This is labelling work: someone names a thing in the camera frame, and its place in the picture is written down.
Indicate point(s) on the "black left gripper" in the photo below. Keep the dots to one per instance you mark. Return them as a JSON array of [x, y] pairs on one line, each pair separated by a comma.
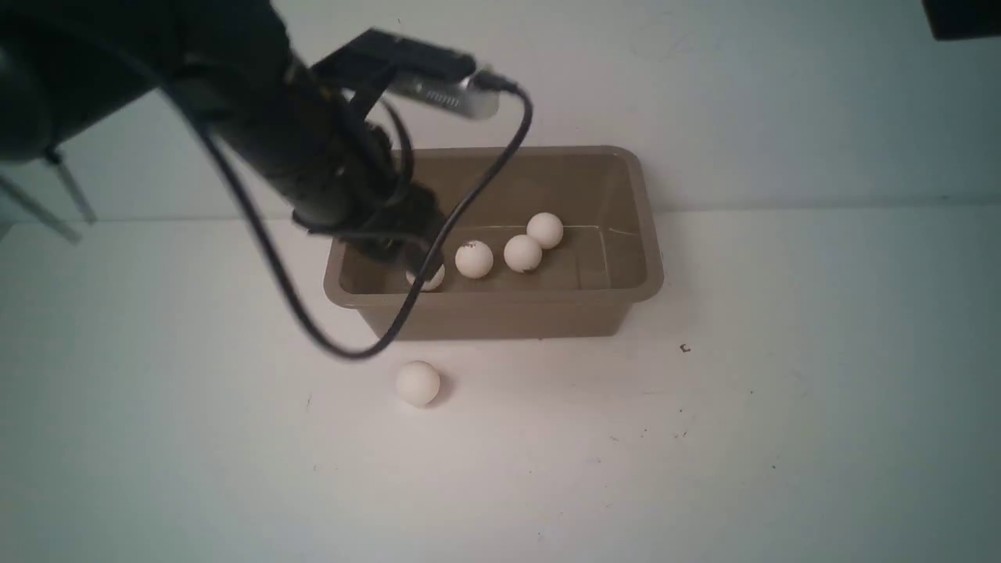
[[335, 170]]

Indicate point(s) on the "white ball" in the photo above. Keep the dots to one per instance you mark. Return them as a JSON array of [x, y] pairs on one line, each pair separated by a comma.
[[431, 283], [474, 259], [522, 254], [418, 383], [546, 229]]

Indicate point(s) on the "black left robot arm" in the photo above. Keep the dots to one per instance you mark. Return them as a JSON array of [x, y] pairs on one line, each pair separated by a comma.
[[231, 70]]

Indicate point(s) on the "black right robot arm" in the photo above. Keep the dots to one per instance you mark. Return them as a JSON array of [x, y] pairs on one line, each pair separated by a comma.
[[959, 20]]

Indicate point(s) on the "taupe plastic bin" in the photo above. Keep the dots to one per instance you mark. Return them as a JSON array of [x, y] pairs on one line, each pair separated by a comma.
[[608, 260]]

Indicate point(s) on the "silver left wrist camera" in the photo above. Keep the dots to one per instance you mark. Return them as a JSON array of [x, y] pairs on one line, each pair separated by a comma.
[[464, 98]]

